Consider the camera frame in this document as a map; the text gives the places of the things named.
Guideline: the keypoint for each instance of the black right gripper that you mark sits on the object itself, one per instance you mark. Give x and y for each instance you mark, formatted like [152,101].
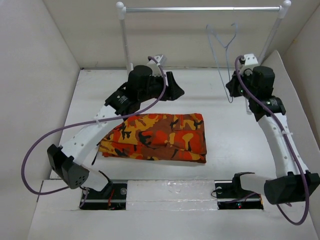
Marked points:
[232,85]

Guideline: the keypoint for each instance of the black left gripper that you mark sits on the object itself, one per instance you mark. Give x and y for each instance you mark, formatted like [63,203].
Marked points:
[173,92]

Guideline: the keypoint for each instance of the orange camouflage trousers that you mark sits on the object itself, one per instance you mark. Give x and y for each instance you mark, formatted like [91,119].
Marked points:
[158,136]

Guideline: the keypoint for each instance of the blue wire hanger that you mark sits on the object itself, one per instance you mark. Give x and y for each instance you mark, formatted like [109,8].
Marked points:
[211,32]

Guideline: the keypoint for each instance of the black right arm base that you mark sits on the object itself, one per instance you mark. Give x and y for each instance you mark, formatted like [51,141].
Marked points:
[228,198]

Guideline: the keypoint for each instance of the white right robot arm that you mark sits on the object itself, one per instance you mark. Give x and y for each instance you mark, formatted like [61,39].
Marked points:
[292,175]

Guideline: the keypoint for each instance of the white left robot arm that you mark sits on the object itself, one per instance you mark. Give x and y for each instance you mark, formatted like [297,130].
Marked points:
[66,160]

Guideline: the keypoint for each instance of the white foam board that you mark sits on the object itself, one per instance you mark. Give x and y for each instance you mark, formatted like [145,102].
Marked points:
[298,123]

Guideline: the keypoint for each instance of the white clothes rack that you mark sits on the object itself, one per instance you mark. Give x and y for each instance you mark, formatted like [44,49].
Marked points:
[122,10]

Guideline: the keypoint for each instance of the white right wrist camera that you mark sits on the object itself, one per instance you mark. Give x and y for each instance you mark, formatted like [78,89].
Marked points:
[248,61]

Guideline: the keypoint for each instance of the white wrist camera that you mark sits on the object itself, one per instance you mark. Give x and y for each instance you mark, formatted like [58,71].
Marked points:
[248,61]
[161,59]

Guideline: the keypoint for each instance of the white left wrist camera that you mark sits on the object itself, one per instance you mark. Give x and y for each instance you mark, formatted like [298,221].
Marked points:
[161,59]

